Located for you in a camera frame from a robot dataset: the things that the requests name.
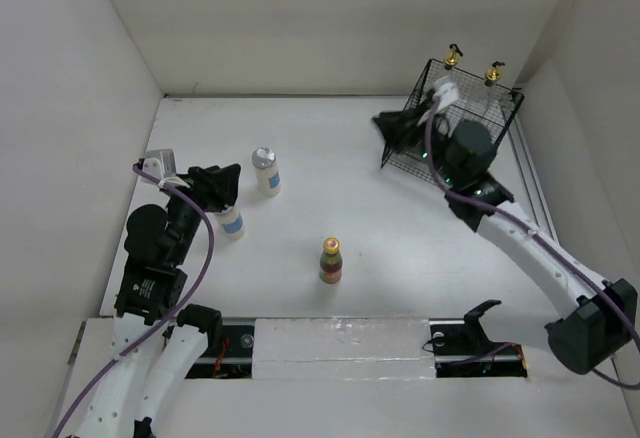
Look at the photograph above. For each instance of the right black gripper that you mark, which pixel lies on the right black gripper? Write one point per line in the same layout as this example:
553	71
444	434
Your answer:
404	123

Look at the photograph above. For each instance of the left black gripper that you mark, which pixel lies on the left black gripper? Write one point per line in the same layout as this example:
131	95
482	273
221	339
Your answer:
215	184

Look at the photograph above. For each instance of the silver-lid spice jar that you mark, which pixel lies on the silver-lid spice jar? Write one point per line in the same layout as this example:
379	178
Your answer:
231	222
266	171

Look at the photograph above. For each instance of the dark-liquid gold-spout glass bottle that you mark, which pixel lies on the dark-liquid gold-spout glass bottle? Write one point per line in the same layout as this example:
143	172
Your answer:
491	78

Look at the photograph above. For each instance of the small red sauce bottle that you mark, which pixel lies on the small red sauce bottle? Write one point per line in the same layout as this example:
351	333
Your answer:
331	261

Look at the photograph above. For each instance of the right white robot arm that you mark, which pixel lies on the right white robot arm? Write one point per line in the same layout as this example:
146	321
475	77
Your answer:
595	317

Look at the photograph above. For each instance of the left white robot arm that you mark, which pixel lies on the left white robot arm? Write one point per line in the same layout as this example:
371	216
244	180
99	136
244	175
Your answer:
158	333

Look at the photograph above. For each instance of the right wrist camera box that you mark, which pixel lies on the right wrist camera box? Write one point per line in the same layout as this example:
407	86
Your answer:
445	93

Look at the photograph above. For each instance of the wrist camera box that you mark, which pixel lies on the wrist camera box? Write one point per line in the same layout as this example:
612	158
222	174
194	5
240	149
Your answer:
445	93
160	160

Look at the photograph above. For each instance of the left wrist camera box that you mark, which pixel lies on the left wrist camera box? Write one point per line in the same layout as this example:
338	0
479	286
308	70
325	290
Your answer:
160	160

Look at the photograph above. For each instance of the black wire rack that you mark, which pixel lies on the black wire rack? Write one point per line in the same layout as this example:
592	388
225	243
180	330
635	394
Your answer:
463	160

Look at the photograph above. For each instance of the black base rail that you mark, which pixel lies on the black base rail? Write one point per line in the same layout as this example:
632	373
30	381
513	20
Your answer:
230	357

